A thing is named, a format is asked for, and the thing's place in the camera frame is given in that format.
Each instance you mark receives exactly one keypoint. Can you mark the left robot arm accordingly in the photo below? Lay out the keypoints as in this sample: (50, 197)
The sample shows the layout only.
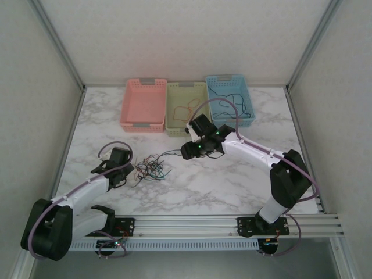
(84, 189)

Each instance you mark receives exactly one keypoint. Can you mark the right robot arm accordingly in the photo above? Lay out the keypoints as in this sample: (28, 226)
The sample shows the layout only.
(253, 151)

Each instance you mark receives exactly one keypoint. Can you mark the green plastic basket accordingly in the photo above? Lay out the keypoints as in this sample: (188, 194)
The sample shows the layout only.
(180, 94)

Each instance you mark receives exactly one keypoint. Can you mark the blue plastic basket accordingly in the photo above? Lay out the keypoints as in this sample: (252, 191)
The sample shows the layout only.
(247, 87)

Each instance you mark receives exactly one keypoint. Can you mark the pink plastic basket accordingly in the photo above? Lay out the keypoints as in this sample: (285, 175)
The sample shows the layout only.
(142, 101)

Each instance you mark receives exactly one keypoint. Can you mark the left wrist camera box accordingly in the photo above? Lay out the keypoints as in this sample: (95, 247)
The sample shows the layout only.
(106, 154)

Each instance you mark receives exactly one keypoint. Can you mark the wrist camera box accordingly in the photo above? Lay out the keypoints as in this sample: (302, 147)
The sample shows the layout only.
(106, 154)
(190, 130)

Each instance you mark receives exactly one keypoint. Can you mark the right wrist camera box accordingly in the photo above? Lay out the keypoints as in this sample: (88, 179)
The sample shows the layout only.
(190, 130)

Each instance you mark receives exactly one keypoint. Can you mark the aluminium side rail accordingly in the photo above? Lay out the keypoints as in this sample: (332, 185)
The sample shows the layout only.
(305, 151)
(69, 139)

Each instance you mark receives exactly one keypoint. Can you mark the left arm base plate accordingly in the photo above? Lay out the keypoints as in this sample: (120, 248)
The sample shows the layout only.
(125, 226)

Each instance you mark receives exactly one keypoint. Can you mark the aluminium mounting rail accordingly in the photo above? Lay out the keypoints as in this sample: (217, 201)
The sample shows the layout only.
(186, 225)

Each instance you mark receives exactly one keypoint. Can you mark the aluminium back rail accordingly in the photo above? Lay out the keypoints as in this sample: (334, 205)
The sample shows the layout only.
(101, 85)

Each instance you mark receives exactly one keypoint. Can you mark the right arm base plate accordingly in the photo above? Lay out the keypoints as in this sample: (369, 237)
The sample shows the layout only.
(247, 226)

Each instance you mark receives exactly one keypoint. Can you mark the aluminium frame post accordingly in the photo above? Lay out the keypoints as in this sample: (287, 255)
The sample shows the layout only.
(314, 43)
(58, 43)

